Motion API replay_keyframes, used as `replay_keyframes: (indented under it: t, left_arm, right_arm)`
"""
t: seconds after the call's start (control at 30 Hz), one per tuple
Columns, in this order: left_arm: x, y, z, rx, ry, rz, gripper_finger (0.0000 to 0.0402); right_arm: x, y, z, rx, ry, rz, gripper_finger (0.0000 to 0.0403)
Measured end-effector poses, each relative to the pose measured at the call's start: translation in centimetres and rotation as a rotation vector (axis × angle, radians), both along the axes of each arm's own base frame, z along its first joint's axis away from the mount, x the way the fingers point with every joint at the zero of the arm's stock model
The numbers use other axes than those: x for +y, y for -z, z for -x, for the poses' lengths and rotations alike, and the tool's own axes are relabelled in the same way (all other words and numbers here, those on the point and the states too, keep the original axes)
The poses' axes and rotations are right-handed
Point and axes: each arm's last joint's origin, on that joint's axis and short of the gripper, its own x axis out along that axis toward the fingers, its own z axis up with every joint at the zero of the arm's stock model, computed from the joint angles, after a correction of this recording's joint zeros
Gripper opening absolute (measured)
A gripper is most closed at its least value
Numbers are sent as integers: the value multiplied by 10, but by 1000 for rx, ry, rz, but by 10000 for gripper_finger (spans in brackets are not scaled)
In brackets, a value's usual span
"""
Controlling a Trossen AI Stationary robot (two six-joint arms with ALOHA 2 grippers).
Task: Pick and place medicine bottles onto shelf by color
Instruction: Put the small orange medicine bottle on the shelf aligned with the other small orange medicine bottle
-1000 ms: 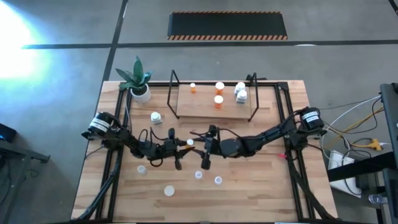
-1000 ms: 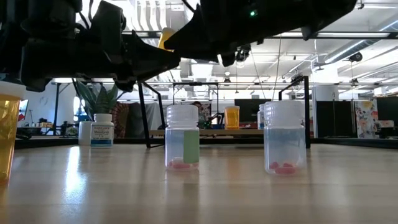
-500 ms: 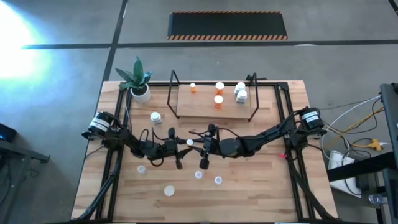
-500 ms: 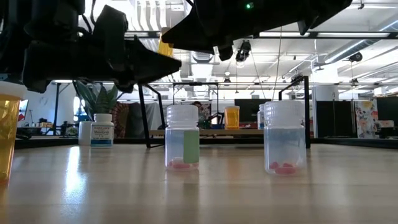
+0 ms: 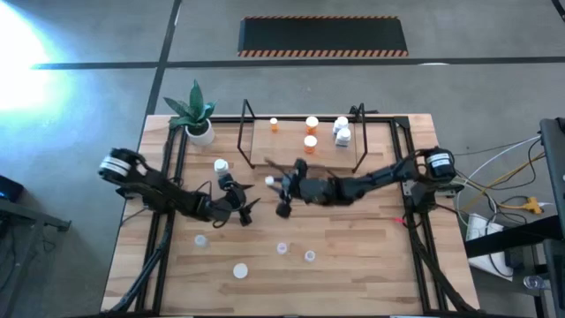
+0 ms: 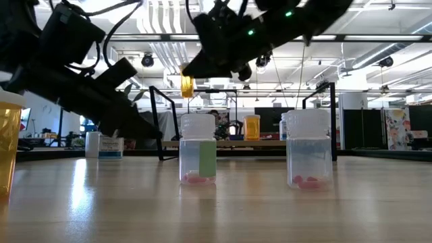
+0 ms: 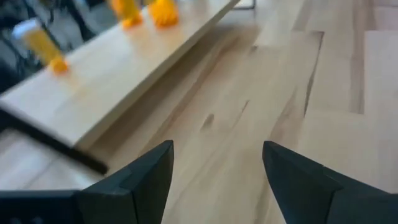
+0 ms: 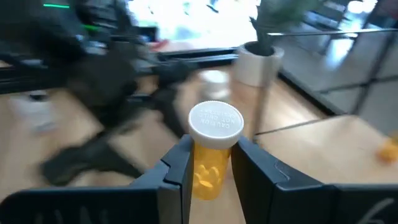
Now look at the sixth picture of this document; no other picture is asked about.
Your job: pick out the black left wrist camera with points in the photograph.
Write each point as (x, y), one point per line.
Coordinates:
(67, 33)

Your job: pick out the black overhead beam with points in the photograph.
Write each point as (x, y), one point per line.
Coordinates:
(371, 38)

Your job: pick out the black screen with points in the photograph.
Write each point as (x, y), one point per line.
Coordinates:
(271, 118)

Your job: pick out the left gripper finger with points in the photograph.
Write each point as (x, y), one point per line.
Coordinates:
(114, 114)

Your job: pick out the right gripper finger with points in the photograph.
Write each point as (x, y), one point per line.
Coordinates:
(216, 65)

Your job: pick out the large orange pill bottle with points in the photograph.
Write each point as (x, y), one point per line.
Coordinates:
(252, 127)
(8, 145)

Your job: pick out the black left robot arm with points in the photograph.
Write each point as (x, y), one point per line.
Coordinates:
(17, 27)

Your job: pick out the clear plastic pill bottle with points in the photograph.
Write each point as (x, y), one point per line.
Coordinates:
(308, 158)

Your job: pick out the wooden shelf black metal frame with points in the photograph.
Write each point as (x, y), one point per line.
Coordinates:
(236, 143)

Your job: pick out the small orange pill bottle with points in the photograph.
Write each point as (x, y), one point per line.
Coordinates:
(186, 87)

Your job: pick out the floral pattern panel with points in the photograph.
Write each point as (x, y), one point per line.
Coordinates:
(398, 128)

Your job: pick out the white medicine bottle blue label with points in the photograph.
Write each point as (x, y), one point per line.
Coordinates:
(283, 127)
(110, 150)

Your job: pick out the black ceiling spotlight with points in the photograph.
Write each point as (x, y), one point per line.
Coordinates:
(385, 61)
(147, 60)

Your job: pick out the clear pill bottle green label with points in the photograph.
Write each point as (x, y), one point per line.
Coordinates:
(197, 158)

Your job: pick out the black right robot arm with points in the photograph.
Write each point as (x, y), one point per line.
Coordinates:
(303, 20)

